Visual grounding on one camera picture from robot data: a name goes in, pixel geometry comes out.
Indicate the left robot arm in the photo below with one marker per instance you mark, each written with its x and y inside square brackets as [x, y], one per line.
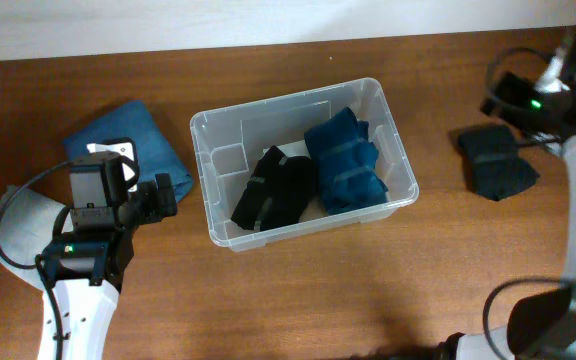
[82, 268]

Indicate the blue garment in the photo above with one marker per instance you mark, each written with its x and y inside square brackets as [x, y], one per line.
[346, 161]

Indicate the dark blue folded jeans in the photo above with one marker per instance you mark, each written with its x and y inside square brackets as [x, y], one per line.
[154, 153]

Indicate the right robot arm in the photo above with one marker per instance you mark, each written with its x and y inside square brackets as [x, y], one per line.
[532, 317]

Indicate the clear plastic storage bin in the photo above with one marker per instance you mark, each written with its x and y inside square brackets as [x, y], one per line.
[228, 143]

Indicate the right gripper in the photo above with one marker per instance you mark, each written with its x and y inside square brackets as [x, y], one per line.
[517, 90]

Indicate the black garment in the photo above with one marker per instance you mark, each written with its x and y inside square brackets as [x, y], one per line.
[277, 193]
[498, 172]

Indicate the light grey folded jeans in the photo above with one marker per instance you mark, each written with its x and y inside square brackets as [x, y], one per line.
[26, 229]

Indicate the white label in bin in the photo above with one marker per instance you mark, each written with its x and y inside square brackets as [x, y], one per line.
[298, 148]

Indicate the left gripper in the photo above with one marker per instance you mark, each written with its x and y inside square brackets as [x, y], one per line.
[155, 207]

